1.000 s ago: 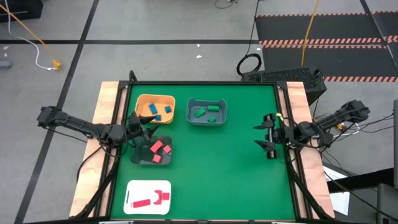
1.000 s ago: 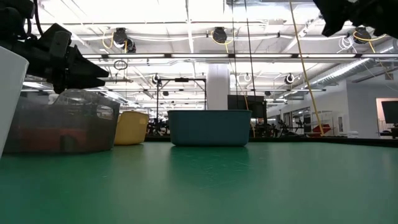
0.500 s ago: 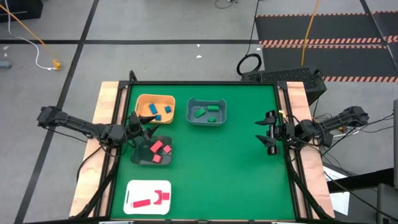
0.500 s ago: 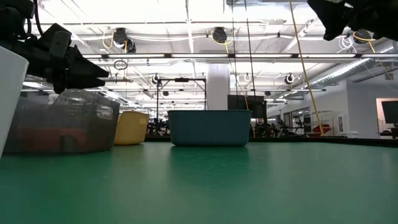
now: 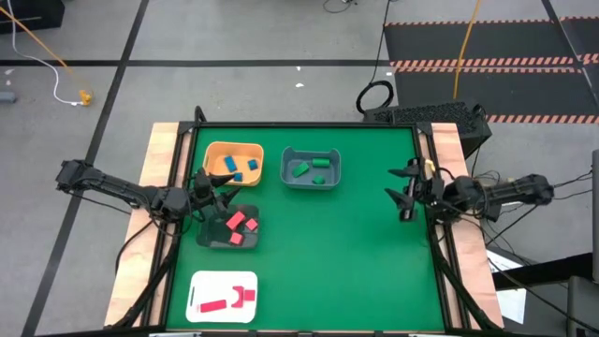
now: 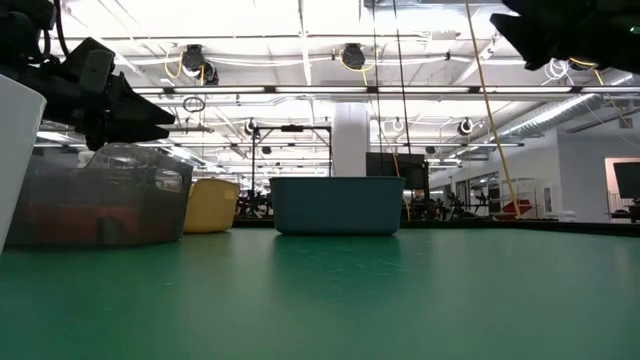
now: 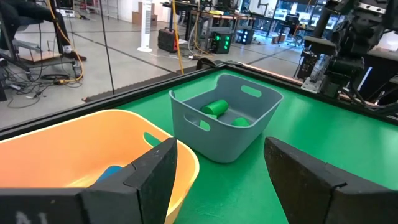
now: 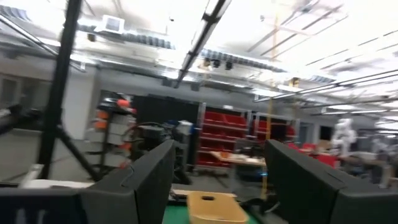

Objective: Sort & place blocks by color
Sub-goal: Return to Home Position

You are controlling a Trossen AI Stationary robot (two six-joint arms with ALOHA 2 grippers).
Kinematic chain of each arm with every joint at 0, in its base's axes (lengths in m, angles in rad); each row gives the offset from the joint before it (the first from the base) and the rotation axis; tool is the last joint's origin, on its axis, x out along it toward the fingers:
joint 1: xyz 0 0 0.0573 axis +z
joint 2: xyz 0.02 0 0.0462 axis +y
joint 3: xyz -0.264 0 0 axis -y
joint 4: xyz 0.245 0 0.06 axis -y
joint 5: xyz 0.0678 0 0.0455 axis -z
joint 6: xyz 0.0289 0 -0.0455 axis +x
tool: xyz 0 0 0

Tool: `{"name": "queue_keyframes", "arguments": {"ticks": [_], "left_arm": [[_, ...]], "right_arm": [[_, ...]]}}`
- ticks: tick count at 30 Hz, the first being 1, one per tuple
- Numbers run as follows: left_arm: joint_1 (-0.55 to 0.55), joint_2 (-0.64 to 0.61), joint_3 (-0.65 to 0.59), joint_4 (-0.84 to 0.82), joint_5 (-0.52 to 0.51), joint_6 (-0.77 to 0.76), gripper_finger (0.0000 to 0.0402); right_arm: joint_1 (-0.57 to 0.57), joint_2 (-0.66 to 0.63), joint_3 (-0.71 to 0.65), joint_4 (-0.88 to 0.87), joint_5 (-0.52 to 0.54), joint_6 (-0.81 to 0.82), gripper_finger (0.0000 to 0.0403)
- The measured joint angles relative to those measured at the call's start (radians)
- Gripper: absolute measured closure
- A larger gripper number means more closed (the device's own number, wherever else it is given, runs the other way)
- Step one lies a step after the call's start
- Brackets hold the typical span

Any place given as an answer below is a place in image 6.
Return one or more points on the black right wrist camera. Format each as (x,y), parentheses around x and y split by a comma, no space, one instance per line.
(629,35)

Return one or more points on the black monitor screen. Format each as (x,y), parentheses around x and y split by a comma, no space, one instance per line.
(400,170)
(627,180)

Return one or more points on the blue-grey plastic bin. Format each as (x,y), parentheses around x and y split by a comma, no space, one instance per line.
(325,200)

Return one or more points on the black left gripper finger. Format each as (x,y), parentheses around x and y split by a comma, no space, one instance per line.
(135,110)
(130,133)

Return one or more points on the silver ventilation duct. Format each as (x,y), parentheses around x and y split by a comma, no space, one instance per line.
(550,115)

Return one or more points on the yellow plastic bin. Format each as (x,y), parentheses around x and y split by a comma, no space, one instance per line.
(210,205)

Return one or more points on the red white sign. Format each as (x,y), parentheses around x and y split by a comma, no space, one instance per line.
(525,206)

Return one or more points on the white building pillar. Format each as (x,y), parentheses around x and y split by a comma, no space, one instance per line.
(350,145)

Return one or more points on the black metal frame rig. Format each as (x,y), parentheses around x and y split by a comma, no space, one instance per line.
(292,128)

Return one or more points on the white plastic bin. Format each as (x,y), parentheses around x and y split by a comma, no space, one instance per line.
(15,150)

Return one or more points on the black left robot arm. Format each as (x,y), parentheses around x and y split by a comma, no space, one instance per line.
(20,35)

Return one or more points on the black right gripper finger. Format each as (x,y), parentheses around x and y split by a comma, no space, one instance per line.
(532,9)
(530,42)

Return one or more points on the transparent grey plastic bin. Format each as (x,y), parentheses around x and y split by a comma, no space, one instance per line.
(150,190)

